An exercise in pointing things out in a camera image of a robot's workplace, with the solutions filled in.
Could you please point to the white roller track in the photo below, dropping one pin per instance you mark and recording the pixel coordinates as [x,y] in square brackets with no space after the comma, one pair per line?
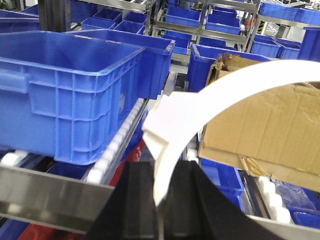
[102,172]

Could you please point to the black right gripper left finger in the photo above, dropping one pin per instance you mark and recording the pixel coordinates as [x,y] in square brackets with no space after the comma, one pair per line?
[130,211]

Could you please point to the steel rack front rail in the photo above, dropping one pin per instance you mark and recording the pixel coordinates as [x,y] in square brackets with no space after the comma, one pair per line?
[50,200]

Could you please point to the large blue bin on rack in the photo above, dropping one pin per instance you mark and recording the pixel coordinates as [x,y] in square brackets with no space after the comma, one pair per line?
[64,96]

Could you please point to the white curved PVC pipe clamp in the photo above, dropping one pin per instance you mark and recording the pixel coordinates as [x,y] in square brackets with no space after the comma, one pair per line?
[176,118]

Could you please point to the blue bin holding cardboard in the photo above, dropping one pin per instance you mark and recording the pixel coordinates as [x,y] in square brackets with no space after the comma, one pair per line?
[201,59]

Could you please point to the open brown cardboard box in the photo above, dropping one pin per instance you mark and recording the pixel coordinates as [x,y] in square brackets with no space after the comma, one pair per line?
[275,132]

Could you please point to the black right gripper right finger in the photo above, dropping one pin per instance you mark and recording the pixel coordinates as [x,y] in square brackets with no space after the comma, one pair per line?
[195,209]

